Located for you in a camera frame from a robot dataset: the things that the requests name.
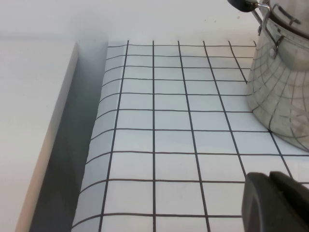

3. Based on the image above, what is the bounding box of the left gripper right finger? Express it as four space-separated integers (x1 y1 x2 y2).
269 171 309 232

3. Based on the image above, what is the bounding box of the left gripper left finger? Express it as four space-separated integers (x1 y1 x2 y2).
241 172 275 232

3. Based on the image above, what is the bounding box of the stainless steel pot lid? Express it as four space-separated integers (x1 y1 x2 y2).
267 0 309 27

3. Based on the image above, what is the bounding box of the stainless steel cooking pot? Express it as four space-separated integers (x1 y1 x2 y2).
226 0 309 153

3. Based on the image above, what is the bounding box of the white black-grid table mat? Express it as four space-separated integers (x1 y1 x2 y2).
71 40 309 232

